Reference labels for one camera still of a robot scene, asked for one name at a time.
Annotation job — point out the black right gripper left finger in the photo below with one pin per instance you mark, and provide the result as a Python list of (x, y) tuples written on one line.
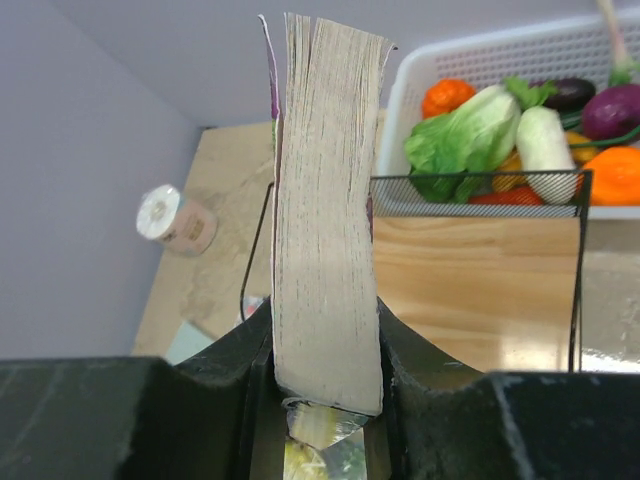
[(211, 416)]

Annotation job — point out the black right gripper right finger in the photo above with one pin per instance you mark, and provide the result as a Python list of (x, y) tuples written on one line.
[(446, 420)]

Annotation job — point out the Little Women book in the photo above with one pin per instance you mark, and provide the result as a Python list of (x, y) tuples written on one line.
[(248, 305)]

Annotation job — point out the purple Treehouse paperback book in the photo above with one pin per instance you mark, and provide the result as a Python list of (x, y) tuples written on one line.
[(324, 305)]

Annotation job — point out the pale Gatsby book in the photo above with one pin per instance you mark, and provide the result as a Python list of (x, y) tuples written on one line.
[(188, 341)]

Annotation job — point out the green yellow fantasy book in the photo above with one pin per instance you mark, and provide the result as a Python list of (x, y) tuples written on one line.
[(323, 443)]

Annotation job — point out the toilet paper roll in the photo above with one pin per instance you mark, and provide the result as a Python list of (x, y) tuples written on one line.
[(180, 224)]

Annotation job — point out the red pepper toy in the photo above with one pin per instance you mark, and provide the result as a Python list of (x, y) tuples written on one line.
[(522, 195)]

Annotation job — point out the green lettuce toy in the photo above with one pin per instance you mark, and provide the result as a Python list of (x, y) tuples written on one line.
[(449, 154)]

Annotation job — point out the white radish toy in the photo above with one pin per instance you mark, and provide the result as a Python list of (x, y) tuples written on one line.
[(545, 155)]

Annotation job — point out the large orange fruit toy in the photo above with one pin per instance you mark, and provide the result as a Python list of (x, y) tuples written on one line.
[(615, 177)]

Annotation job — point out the small orange pumpkin toy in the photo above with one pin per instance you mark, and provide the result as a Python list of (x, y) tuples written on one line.
[(446, 96)]

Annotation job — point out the dark eggplant toy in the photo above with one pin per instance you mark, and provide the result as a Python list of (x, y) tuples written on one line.
[(570, 94)]

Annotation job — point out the purple onion toy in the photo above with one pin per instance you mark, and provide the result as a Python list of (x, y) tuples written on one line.
[(614, 112)]

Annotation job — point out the white plastic basket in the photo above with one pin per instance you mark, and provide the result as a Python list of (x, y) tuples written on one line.
[(524, 65)]

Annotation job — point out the wooden shelf with wire frame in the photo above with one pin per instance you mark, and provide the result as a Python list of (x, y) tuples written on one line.
[(492, 292)]

